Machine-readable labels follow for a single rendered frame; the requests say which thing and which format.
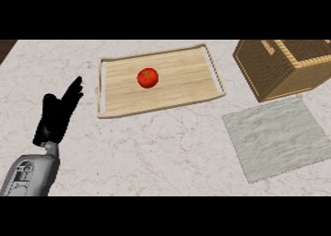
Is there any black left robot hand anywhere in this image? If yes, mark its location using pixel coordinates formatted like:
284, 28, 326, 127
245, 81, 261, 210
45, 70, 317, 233
32, 76, 87, 148

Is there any brown wicker basket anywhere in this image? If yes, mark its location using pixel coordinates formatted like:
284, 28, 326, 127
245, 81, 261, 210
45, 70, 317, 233
233, 40, 331, 103

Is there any pale wooden tray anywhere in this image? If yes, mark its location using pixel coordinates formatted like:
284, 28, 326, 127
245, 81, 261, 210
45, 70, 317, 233
97, 43, 228, 120

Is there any grey cloth placemat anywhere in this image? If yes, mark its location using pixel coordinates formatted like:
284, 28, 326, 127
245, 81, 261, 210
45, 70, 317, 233
221, 96, 331, 184

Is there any red tomato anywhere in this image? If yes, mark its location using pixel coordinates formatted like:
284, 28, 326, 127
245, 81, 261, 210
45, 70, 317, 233
137, 67, 160, 89

